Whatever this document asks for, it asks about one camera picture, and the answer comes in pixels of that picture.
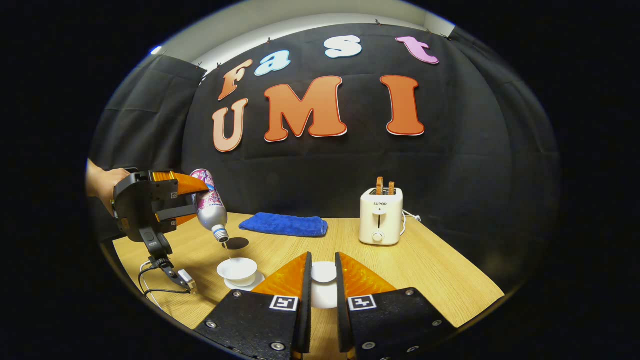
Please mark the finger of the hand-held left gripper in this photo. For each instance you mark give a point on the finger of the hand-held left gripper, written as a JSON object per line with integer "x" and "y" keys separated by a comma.
{"x": 177, "y": 215}
{"x": 190, "y": 186}

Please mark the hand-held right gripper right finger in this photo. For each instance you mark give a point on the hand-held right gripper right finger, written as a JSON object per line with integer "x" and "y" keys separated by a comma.
{"x": 395, "y": 325}

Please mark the black backdrop cloth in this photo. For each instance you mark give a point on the black backdrop cloth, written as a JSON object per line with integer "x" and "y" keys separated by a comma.
{"x": 325, "y": 170}

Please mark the blue folded towel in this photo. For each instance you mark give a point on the blue folded towel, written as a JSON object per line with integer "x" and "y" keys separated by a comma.
{"x": 285, "y": 224}

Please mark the silver water bottle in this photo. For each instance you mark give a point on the silver water bottle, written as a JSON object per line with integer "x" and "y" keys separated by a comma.
{"x": 211, "y": 210}

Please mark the white saucer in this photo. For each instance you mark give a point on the white saucer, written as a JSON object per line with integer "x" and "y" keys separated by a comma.
{"x": 255, "y": 282}

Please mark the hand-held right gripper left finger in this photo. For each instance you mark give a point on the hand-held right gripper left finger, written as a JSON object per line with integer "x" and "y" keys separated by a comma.
{"x": 250, "y": 320}

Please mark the white toaster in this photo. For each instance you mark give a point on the white toaster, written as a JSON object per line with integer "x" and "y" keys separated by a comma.
{"x": 381, "y": 220}

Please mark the white teacup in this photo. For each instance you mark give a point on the white teacup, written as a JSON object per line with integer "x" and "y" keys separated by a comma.
{"x": 237, "y": 270}

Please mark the ceiling light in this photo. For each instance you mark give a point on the ceiling light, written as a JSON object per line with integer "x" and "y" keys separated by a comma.
{"x": 156, "y": 50}

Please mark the dark round coaster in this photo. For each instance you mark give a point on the dark round coaster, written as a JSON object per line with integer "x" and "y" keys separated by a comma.
{"x": 239, "y": 244}

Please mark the toast slice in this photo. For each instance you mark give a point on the toast slice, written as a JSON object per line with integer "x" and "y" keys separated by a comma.
{"x": 380, "y": 185}
{"x": 391, "y": 188}

